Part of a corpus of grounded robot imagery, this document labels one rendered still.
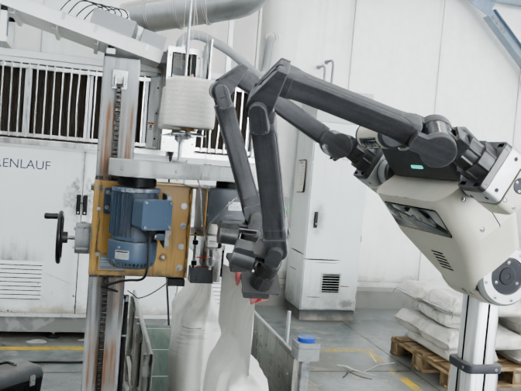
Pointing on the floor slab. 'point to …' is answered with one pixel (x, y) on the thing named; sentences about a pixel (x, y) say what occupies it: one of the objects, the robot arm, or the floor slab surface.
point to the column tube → (112, 345)
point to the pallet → (433, 361)
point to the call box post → (302, 375)
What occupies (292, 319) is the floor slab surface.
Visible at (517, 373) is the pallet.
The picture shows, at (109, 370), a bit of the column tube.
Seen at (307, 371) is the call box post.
